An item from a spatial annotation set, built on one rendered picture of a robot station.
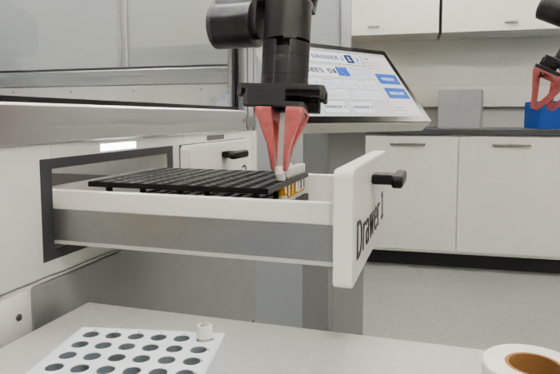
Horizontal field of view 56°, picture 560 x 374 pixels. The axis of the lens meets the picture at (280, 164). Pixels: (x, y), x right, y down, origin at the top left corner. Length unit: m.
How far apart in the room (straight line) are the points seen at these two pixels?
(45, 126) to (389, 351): 0.43
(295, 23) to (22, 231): 0.37
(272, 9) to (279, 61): 0.06
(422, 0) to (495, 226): 1.59
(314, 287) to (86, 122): 1.13
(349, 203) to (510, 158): 3.08
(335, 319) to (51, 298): 1.15
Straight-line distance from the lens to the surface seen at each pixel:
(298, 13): 0.63
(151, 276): 0.83
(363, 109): 1.53
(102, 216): 0.60
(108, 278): 0.74
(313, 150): 1.60
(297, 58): 0.62
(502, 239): 3.60
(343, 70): 1.62
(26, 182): 0.61
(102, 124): 0.71
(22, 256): 0.61
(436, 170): 3.49
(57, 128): 0.64
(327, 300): 1.64
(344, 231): 0.48
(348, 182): 0.47
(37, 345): 0.57
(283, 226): 0.51
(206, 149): 0.93
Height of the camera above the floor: 0.98
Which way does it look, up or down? 5 degrees down
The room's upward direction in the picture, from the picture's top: straight up
